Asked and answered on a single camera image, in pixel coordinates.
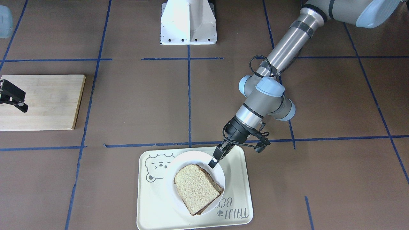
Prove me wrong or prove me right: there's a wooden cutting board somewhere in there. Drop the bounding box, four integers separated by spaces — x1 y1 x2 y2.
0 74 86 131

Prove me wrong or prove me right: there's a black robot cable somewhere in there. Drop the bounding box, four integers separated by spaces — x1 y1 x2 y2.
249 55 278 79

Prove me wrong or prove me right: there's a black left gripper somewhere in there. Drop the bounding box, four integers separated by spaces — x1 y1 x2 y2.
208 116 253 169

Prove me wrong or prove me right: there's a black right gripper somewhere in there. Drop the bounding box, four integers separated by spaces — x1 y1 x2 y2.
0 80 29 113

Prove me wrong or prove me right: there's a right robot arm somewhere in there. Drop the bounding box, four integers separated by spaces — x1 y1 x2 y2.
0 5 29 113

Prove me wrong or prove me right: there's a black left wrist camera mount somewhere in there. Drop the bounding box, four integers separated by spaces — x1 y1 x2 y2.
247 122 270 153

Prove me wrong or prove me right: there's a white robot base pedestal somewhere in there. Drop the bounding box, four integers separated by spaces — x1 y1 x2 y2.
160 0 218 45

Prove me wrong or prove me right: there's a white round plate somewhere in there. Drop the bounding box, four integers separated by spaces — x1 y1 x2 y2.
163 150 212 217

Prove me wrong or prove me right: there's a cream bear serving tray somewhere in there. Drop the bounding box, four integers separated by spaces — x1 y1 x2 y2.
137 146 254 230

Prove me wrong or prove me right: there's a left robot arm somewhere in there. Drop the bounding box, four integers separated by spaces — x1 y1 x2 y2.
208 0 400 168

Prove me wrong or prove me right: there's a bread slice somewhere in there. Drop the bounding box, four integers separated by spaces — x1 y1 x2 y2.
197 163 225 215
174 164 224 216

